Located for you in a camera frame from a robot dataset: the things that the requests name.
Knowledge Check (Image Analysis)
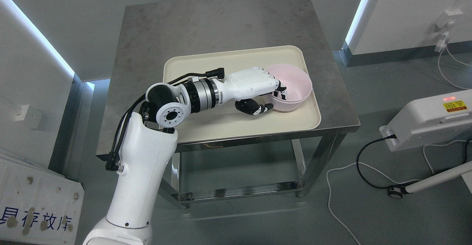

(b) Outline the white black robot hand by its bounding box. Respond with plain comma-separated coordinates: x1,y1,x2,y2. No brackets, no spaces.
211,67,288,116

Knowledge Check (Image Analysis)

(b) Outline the pink bowl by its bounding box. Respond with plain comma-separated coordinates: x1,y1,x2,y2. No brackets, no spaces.
263,64,313,104
263,90,313,112

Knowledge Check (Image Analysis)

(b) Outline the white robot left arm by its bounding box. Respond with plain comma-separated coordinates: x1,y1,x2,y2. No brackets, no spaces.
84,68,225,245

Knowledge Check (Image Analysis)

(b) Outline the cream plastic tray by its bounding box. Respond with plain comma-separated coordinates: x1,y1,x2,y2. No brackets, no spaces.
163,45,321,144

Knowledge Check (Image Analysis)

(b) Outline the stainless steel table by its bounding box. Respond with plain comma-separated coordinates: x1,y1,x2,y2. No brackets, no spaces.
96,0,360,209

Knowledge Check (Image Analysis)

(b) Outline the white machine with warning label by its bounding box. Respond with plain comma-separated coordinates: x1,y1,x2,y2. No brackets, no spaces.
379,90,472,151

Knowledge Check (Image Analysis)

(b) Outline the white stand leg with caster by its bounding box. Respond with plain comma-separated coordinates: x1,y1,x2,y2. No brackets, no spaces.
388,161,472,199

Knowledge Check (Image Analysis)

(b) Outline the white signboard with blue text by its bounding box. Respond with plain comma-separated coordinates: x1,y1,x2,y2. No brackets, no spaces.
0,153,84,245

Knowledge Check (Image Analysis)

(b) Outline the black power cable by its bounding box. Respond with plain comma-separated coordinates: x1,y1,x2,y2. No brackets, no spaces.
356,134,472,189

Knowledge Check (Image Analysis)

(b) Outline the white floor cable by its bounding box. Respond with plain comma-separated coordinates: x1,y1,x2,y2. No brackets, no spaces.
326,139,472,245

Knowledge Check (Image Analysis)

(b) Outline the white wall socket with plug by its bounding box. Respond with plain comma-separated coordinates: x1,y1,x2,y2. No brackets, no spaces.
434,8,464,53

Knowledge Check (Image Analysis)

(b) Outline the white wall socket left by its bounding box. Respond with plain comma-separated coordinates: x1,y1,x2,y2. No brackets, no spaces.
14,104,30,122

